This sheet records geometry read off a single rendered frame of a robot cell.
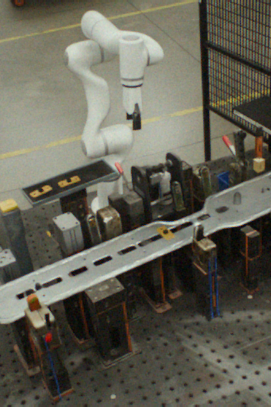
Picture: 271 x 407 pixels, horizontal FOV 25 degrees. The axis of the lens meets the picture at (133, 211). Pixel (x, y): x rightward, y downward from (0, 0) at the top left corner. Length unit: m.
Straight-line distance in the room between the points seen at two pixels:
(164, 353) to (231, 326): 0.28
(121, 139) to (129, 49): 0.63
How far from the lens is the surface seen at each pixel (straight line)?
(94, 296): 2.11
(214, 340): 2.38
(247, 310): 2.49
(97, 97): 2.64
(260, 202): 2.53
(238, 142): 2.60
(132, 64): 2.19
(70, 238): 2.33
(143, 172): 2.41
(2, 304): 2.21
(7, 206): 2.40
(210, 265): 2.28
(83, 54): 2.58
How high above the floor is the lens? 2.45
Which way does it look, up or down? 35 degrees down
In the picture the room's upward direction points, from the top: 7 degrees counter-clockwise
